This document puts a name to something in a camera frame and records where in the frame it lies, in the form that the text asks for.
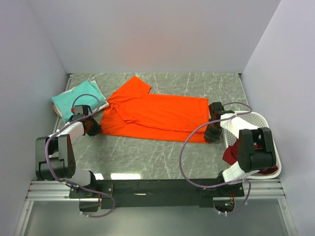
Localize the folded white t-shirt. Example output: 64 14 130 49
62 80 109 112

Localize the orange t-shirt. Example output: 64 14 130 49
100 76 210 144

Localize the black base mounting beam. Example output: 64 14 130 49
69 179 245 212

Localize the dark red t-shirt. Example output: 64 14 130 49
222 140 279 176

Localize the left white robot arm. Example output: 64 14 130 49
35 105 102 198

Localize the white perforated plastic basket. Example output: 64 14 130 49
223 112 282 180

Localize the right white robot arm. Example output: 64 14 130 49
204 102 277 196

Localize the aluminium frame rail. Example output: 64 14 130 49
13 73 73 236

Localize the folded teal t-shirt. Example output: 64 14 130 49
51 81 109 122

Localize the folded beige t-shirt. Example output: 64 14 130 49
52 104 63 118

